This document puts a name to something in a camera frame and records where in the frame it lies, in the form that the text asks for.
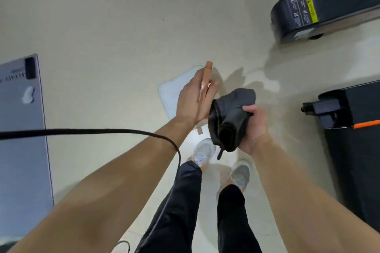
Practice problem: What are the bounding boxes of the person's right hand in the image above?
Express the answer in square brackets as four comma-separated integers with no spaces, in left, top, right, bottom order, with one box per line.
[238,104,270,156]

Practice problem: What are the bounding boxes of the person's left hand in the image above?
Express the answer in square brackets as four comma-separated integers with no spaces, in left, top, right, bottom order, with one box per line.
[176,67,220,126]

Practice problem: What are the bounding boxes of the brown stick handle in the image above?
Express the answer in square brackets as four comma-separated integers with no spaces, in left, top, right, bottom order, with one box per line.
[198,61,213,104]

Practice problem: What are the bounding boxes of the black fabric bag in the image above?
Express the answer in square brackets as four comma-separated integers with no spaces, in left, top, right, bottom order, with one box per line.
[207,88,257,160]

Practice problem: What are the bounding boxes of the person's left forearm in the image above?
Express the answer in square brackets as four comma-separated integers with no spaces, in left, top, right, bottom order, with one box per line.
[8,116,191,253]

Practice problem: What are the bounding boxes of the person's right forearm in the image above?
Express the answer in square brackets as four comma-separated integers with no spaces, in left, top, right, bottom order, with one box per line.
[252,134,380,253]

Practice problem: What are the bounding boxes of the white floor pad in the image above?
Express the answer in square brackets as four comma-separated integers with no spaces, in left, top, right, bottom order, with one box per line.
[158,66,224,130]

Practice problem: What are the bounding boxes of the grey left shoe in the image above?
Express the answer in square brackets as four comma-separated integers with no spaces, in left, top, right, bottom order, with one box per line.
[186,138,217,169]

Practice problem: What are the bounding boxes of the grey shoe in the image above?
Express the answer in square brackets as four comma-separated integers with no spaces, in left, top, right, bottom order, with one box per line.
[226,160,252,193]
[186,138,217,169]

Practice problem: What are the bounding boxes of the grey right shoe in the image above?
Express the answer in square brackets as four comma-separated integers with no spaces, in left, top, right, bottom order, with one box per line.
[226,160,252,193]

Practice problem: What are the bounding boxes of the black treadmill with orange stripe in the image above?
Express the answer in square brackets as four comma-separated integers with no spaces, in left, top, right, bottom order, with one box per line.
[301,80,380,224]

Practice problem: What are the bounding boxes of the black trousers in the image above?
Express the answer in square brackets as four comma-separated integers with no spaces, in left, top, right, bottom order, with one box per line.
[134,160,263,253]

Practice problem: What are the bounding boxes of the black cable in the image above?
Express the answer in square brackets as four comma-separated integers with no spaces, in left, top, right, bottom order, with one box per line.
[0,128,182,180]

